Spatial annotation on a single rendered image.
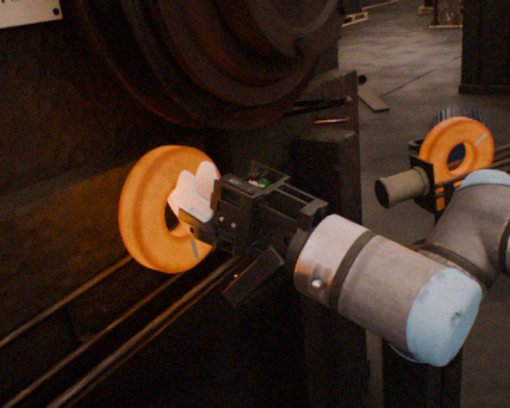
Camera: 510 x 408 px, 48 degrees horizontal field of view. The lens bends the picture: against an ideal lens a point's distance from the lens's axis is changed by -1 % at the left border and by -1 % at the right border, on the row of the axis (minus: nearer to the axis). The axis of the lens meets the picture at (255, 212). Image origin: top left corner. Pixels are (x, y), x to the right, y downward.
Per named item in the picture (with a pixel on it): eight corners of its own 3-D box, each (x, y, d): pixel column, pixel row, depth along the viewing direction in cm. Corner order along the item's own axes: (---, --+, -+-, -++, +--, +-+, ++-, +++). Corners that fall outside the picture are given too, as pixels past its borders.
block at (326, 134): (297, 252, 116) (287, 136, 107) (317, 236, 122) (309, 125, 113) (344, 263, 110) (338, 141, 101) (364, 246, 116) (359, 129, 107)
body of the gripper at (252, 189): (250, 156, 67) (340, 197, 62) (241, 218, 72) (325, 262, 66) (206, 178, 62) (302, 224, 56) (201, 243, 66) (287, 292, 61)
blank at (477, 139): (442, 206, 121) (452, 211, 118) (404, 156, 113) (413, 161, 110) (495, 153, 120) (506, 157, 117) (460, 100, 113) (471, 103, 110)
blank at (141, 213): (102, 177, 65) (121, 180, 63) (192, 127, 75) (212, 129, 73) (138, 291, 72) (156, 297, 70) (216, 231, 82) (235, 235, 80)
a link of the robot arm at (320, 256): (361, 284, 65) (317, 327, 58) (325, 264, 67) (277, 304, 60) (380, 217, 60) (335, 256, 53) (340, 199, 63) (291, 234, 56)
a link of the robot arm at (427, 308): (446, 377, 58) (440, 370, 49) (339, 318, 64) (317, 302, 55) (488, 296, 59) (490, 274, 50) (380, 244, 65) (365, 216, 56)
